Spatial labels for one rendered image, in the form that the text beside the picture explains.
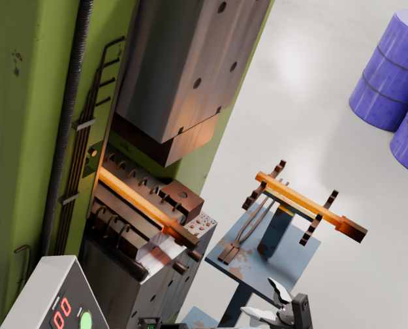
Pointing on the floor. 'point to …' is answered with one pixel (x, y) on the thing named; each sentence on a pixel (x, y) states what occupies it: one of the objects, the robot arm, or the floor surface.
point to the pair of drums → (396, 88)
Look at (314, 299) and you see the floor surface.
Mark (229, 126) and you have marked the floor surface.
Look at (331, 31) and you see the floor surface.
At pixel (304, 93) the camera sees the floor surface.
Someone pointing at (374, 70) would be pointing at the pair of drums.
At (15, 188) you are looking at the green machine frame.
